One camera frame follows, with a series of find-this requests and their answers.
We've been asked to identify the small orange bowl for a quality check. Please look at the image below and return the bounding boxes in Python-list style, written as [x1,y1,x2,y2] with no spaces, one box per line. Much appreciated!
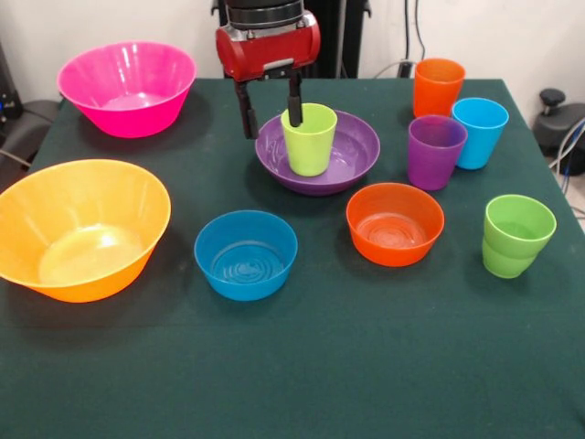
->
[345,182,446,268]

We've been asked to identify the purple bowl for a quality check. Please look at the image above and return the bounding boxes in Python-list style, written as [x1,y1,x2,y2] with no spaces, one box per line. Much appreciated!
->
[254,109,382,197]

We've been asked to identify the large pink bowl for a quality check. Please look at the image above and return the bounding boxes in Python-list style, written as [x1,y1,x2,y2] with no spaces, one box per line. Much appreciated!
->
[56,40,198,139]

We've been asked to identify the purple cup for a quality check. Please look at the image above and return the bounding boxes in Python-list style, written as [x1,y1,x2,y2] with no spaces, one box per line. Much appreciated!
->
[407,114,469,192]

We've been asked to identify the green cup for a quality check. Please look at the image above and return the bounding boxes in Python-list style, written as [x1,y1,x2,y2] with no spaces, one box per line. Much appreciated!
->
[484,194,558,257]
[481,237,538,280]

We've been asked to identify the blue cable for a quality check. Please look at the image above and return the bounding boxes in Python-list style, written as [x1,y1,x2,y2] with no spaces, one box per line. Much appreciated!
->
[550,116,585,193]

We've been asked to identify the large orange yellow bowl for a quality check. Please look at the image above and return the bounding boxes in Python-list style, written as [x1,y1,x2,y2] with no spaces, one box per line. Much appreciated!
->
[0,158,173,304]

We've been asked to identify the lime yellow cup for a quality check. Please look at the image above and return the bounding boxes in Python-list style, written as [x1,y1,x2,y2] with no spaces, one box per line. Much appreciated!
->
[280,102,338,177]

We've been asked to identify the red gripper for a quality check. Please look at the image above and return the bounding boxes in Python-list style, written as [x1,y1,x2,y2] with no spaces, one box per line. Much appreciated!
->
[215,11,322,140]

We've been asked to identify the blue cup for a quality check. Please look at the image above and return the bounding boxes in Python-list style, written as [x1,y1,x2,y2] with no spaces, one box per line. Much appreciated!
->
[451,97,510,171]

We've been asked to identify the orange cup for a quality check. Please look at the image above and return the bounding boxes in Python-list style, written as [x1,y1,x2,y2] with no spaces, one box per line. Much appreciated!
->
[413,58,466,119]

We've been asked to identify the black computer tower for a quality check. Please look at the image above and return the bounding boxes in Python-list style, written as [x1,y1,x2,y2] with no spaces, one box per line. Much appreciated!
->
[0,40,24,134]

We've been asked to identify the small blue bowl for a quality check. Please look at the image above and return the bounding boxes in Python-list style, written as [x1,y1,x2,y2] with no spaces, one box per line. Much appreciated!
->
[193,209,299,302]

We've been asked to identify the black equipment with knob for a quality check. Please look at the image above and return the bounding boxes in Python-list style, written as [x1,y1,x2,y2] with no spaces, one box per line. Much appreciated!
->
[533,89,585,159]

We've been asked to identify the white cable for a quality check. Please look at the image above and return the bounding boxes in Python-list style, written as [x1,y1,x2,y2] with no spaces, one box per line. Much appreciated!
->
[372,59,406,80]

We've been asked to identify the dark green tablecloth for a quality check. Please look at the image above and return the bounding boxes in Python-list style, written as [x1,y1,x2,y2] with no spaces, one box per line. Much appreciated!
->
[0,77,585,439]

